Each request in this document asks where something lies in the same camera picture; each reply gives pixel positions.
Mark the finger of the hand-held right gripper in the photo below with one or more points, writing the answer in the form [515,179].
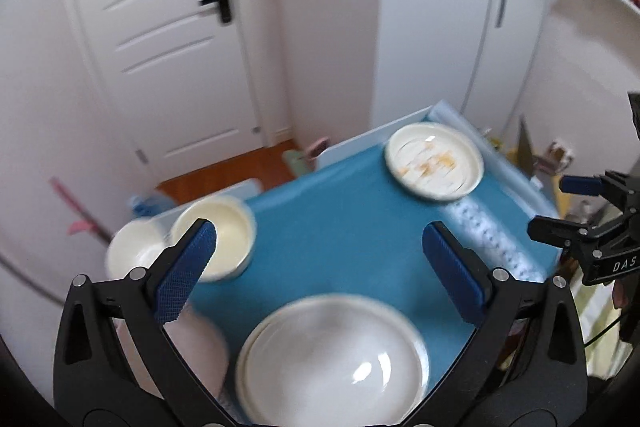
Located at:
[582,185]
[555,229]

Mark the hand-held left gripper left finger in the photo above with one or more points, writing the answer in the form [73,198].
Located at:
[187,267]

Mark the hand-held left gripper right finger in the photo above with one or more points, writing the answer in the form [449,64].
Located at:
[452,272]

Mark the white ceramic bowl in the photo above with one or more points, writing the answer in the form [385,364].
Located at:
[132,252]
[220,227]

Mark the pink scalloped tray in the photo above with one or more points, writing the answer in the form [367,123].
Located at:
[200,352]

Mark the food-stained white plate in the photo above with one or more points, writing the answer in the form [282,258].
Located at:
[432,162]

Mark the large white plate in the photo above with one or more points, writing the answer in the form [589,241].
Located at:
[330,357]

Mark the person's right hand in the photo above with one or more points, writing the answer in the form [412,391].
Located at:
[619,294]

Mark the yellow striped cloth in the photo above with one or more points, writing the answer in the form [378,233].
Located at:
[597,322]

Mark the brown cardboard piece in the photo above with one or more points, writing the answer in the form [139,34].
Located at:
[526,149]

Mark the pink broom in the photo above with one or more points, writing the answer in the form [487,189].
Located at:
[75,207]

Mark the blue patterned tablecloth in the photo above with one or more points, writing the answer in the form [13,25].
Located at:
[330,227]

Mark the green floor item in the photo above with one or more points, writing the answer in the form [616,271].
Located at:
[298,164]

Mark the pink floor item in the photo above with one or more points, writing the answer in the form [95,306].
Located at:
[318,148]

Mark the white panelled door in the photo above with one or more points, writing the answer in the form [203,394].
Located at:
[165,57]

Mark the white wardrobe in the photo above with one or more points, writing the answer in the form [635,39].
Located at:
[435,7]

